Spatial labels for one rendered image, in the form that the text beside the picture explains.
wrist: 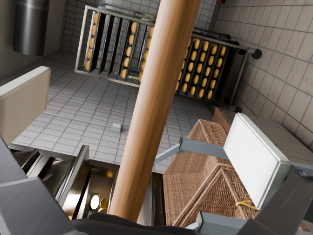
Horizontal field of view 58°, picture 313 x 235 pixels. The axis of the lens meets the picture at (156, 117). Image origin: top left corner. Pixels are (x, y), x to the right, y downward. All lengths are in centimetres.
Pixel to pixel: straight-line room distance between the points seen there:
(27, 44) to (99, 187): 187
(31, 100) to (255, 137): 13
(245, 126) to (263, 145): 3
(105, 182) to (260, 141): 193
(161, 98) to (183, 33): 5
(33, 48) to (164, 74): 318
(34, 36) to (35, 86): 319
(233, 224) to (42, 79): 71
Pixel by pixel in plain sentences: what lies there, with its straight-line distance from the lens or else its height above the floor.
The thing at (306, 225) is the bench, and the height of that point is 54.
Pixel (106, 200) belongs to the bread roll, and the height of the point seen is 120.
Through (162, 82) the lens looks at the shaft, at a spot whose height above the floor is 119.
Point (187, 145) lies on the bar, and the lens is 120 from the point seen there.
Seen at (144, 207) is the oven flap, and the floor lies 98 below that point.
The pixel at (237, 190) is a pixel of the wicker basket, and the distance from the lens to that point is 122.
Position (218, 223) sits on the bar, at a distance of 81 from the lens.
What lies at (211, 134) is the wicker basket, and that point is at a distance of 168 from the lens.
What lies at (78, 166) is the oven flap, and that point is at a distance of 171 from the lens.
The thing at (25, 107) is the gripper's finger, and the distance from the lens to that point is 17.
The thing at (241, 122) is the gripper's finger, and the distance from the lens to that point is 19.
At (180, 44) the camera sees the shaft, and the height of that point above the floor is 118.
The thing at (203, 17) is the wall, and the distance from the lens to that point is 530.
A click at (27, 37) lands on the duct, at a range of 336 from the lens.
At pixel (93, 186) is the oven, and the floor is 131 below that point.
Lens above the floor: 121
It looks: 7 degrees down
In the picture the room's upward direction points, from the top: 77 degrees counter-clockwise
